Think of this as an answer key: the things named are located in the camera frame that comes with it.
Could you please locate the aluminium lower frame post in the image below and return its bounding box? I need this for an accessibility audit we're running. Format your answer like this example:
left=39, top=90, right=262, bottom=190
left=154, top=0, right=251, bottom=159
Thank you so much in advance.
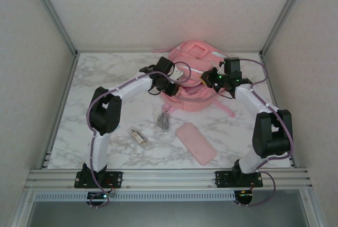
left=10, top=190, right=36, bottom=227
left=300, top=190, right=327, bottom=227

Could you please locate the aluminium mounting rail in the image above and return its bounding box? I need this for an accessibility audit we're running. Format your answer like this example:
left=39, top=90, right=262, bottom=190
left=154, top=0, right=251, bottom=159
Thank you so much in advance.
left=25, top=168, right=314, bottom=191

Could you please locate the pink pencil case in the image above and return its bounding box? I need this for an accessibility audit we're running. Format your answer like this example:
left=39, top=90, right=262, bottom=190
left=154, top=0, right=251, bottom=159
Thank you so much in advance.
left=175, top=122, right=218, bottom=166

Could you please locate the white slotted cable duct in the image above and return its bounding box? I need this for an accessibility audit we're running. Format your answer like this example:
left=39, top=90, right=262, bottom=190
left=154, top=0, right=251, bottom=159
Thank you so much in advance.
left=34, top=191, right=236, bottom=202

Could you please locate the ruler set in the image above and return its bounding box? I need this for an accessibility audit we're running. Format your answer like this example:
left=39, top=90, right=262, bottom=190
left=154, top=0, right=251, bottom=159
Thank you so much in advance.
left=155, top=105, right=172, bottom=135

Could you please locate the grey lower panel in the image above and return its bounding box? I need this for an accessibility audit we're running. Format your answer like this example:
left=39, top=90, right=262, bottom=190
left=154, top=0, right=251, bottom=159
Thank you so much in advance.
left=26, top=202, right=309, bottom=227

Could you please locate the controller board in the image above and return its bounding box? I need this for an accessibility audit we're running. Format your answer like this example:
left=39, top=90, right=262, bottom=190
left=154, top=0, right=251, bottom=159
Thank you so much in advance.
left=234, top=190, right=254, bottom=205
left=87, top=191, right=111, bottom=201

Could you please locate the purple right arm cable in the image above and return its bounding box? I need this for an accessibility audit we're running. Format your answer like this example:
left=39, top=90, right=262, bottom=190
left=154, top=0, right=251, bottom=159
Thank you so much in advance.
left=239, top=58, right=295, bottom=208

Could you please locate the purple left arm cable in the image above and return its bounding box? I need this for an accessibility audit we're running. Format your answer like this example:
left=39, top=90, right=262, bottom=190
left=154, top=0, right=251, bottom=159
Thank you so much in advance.
left=86, top=61, right=191, bottom=209

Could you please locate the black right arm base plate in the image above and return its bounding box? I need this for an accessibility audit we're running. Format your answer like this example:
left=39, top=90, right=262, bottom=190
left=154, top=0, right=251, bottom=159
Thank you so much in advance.
left=215, top=171, right=264, bottom=188

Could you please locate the left controller board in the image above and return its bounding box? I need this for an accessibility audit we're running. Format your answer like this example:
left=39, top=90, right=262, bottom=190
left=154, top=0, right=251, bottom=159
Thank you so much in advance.
left=87, top=191, right=111, bottom=201

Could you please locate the right controller board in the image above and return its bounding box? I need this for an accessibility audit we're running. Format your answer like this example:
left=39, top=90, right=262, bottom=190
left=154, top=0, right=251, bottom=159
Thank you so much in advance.
left=234, top=190, right=254, bottom=205

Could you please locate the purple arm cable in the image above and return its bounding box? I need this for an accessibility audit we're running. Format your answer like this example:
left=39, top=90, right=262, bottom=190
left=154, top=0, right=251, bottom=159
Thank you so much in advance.
left=239, top=58, right=295, bottom=208
left=86, top=61, right=191, bottom=209

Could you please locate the aluminium table side rail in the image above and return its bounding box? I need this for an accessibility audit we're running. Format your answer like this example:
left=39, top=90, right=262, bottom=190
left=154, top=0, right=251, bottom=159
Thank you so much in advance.
left=260, top=52, right=296, bottom=169
left=39, top=52, right=80, bottom=170

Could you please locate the pink student backpack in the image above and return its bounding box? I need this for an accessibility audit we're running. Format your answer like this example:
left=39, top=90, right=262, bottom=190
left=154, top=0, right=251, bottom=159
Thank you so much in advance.
left=154, top=40, right=236, bottom=118

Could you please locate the aluminium frame post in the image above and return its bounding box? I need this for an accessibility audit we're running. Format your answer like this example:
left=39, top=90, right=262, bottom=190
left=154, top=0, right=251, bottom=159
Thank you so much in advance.
left=10, top=190, right=36, bottom=227
left=259, top=0, right=312, bottom=58
left=300, top=190, right=327, bottom=227
left=26, top=0, right=80, bottom=58

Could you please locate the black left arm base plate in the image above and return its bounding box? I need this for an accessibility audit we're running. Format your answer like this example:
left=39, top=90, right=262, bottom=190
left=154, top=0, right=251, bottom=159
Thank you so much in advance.
left=73, top=171, right=124, bottom=188

